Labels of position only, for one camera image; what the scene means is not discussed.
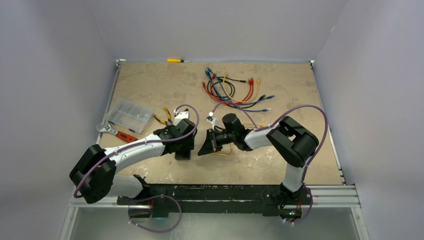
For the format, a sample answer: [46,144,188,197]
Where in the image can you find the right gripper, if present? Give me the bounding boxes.
[199,128,236,156]

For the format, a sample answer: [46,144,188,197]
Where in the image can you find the black network switch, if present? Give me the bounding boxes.
[174,149,192,161]

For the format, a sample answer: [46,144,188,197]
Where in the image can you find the blue ethernet cable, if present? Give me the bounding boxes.
[205,67,272,114]
[204,67,276,107]

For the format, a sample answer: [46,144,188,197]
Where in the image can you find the yellow ethernet cable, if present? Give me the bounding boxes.
[213,123,266,157]

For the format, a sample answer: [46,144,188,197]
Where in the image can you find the red ethernet cable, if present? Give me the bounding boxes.
[201,78,256,107]
[209,72,253,106]

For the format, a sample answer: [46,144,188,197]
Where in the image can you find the orange ethernet cable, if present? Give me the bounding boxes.
[221,73,263,104]

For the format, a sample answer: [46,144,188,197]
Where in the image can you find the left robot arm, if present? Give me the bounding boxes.
[69,118,197,204]

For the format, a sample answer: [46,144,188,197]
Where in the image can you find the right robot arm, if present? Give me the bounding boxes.
[198,113,319,204]

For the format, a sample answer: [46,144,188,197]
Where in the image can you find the clear plastic parts box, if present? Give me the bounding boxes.
[105,98,153,134]

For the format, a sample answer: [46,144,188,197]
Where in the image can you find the yellow screwdriver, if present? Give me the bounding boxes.
[167,58,190,63]

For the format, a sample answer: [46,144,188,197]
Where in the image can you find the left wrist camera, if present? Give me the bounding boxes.
[174,109,190,122]

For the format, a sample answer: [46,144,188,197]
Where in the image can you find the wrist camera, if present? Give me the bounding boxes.
[174,109,190,122]
[205,111,218,130]

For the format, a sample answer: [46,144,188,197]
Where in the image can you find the yellow handled pliers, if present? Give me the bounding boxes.
[152,106,173,126]

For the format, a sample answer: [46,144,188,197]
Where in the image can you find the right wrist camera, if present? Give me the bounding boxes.
[205,111,218,130]

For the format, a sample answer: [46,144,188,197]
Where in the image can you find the red handled adjustable wrench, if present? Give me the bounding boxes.
[95,123,138,143]

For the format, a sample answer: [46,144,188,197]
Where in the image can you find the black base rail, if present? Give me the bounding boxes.
[117,183,313,219]

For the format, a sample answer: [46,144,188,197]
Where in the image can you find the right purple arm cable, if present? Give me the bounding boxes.
[211,100,329,226]

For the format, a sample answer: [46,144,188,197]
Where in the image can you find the aluminium table frame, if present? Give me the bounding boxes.
[59,59,370,240]

